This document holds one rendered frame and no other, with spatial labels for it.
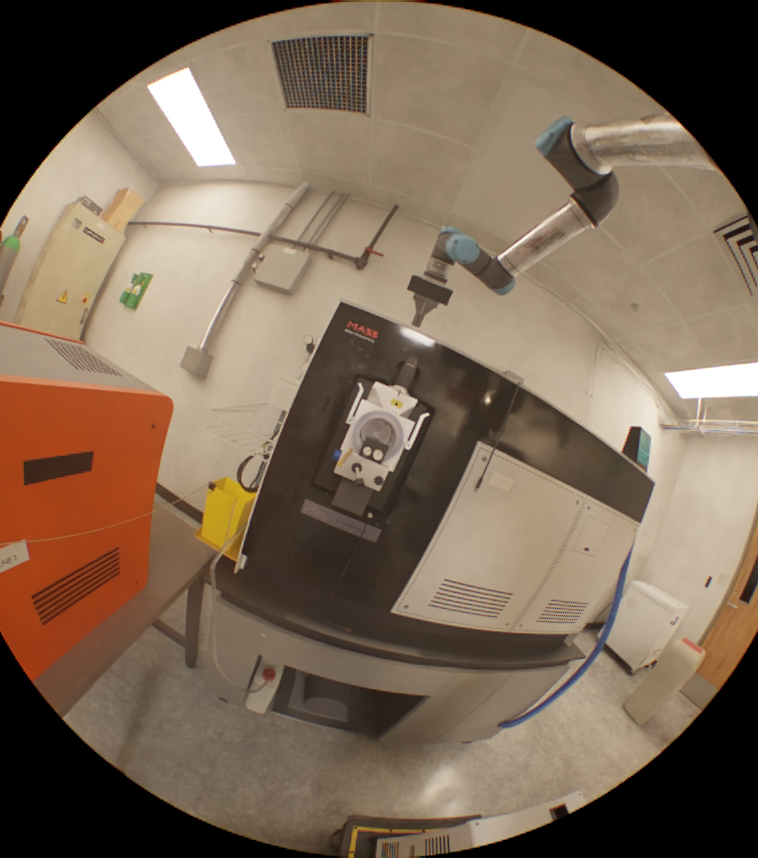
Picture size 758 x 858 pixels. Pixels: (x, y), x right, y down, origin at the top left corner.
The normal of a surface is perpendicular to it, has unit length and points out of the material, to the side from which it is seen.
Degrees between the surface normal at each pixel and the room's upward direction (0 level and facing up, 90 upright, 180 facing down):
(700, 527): 90
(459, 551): 90
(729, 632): 90
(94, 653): 0
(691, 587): 90
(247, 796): 0
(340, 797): 0
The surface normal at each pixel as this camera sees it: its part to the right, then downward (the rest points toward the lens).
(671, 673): -0.94, -0.35
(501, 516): 0.04, 0.04
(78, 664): 0.40, -0.92
